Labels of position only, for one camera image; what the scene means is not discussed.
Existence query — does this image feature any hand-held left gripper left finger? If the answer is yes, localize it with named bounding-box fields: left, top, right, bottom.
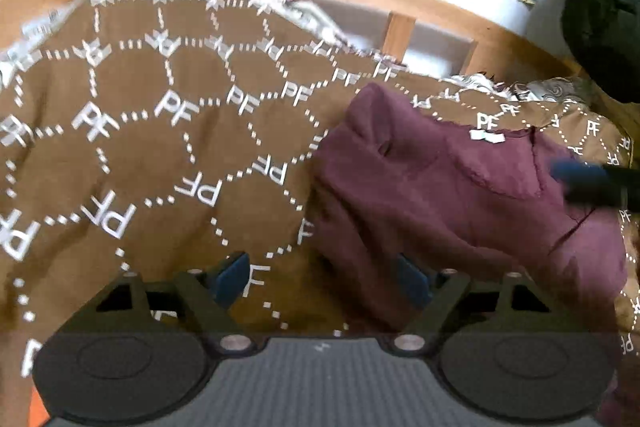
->
left=59, top=251, right=257, bottom=352

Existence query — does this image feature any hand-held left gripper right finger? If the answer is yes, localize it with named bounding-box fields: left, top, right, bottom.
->
left=388, top=254, right=581, bottom=353

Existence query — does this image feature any brown printed blanket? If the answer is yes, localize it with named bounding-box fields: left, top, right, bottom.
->
left=0, top=0, right=640, bottom=427

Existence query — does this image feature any orange cloth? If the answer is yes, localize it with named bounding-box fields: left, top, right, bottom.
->
left=26, top=394, right=52, bottom=427

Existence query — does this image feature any maroon small garment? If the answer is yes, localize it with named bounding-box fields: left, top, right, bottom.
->
left=305, top=82, right=630, bottom=335

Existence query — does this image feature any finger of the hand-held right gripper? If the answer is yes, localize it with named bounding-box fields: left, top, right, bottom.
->
left=549, top=159, right=640, bottom=208

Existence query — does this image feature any wooden bed frame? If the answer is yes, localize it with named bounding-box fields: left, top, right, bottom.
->
left=0, top=0, right=596, bottom=80

